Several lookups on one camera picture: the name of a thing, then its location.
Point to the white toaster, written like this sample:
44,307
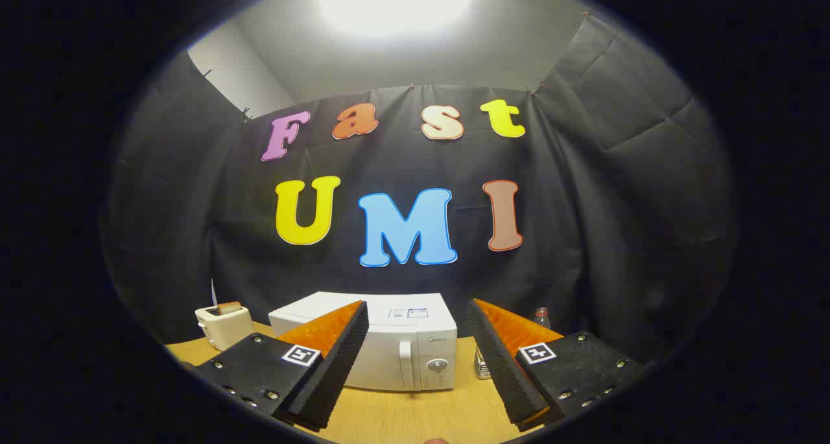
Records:
227,330

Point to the clear plastic water bottle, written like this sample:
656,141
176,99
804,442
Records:
542,317

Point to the ceiling light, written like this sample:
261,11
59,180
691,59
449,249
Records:
395,3

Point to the white microwave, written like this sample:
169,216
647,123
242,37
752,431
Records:
415,340

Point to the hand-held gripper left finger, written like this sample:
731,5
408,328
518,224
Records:
337,360

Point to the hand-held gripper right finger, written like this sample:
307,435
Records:
499,366

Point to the toast slice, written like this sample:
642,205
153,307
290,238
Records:
229,308

